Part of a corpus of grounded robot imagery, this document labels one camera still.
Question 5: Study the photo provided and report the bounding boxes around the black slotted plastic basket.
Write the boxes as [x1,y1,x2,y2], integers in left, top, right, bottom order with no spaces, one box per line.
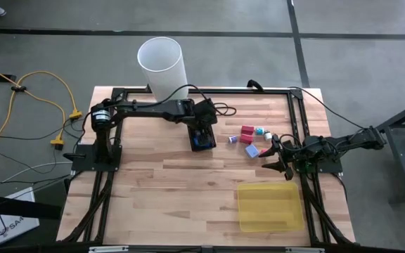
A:
[187,122,218,153]

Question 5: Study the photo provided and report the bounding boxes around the thick black cable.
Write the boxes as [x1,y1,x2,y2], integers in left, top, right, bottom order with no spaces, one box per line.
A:
[246,79,266,93]

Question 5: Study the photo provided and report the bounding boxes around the white printed box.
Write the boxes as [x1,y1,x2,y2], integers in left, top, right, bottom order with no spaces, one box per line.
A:
[0,186,41,247]

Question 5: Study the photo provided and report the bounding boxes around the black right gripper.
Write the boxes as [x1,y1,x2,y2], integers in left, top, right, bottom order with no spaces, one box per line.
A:
[259,133,308,181]

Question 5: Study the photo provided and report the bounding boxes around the yellow translucent plastic bin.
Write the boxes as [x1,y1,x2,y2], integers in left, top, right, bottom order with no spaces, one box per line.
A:
[236,181,306,233]

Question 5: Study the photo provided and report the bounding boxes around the black aluminium table frame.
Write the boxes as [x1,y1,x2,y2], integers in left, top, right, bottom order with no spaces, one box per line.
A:
[56,86,356,253]

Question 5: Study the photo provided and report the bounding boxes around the yellow extension cord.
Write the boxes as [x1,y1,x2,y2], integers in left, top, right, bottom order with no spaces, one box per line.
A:
[0,59,84,120]
[0,86,66,163]

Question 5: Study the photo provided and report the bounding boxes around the white floor cable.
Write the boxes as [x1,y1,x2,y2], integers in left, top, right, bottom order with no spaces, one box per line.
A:
[0,160,74,195]

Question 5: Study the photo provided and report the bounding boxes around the thin black power cable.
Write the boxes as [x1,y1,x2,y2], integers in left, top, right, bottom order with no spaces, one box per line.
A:
[286,85,365,131]

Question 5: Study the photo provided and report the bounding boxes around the silver frame bracket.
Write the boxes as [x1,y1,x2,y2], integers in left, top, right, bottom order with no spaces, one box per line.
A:
[89,245,130,253]
[285,247,326,253]

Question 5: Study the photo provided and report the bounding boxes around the light blue cube charger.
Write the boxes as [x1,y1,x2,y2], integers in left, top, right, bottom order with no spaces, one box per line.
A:
[243,143,261,160]

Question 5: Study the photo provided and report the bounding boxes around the black metal beam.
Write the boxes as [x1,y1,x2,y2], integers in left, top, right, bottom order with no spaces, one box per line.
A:
[0,191,63,221]

